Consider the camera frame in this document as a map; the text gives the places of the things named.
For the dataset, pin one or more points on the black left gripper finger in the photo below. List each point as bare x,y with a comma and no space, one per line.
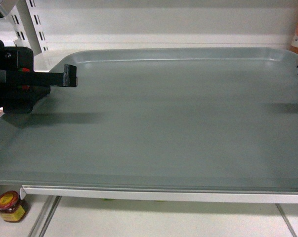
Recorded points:
68,78

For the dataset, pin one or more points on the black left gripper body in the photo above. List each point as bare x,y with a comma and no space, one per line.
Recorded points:
19,92

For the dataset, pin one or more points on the grey silver serving tray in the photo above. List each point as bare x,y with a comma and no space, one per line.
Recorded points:
179,119

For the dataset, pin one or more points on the white slotted shelf upright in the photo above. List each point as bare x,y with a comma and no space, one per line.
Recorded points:
28,26

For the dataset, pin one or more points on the white middle shelf board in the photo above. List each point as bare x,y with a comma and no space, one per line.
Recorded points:
161,196

